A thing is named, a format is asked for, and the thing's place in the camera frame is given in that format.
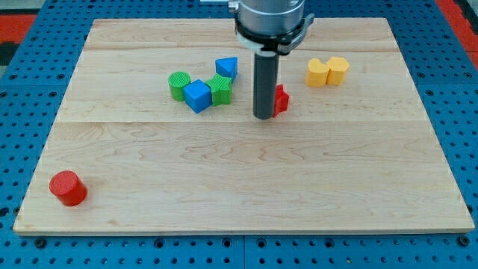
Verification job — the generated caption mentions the green cylinder block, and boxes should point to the green cylinder block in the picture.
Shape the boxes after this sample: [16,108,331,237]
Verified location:
[168,71,190,102]

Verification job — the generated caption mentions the red star block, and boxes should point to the red star block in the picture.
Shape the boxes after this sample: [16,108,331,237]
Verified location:
[273,84,290,118]

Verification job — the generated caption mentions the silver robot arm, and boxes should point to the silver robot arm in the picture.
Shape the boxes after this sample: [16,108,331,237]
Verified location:
[228,0,305,36]

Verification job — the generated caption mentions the blue triangle block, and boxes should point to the blue triangle block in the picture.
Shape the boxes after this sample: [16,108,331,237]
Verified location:
[215,57,238,81]

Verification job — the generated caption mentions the yellow hexagon block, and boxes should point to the yellow hexagon block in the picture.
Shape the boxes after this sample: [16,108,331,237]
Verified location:
[326,57,350,86]

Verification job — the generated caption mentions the green star block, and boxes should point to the green star block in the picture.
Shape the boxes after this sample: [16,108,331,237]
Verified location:
[206,74,232,106]

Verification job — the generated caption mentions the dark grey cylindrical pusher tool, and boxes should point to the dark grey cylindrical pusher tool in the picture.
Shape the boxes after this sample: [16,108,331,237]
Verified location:
[253,55,279,120]

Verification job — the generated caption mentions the blue cube block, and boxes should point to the blue cube block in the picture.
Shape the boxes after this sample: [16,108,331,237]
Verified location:
[184,79,212,114]

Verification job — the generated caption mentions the red cylinder block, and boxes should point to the red cylinder block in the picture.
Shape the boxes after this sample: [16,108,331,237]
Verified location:
[49,170,87,206]

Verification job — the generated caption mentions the light wooden board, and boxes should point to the light wooden board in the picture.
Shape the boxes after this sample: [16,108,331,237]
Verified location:
[13,18,475,236]

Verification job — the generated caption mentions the yellow heart block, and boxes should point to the yellow heart block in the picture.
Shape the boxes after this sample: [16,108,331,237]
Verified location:
[305,58,329,87]

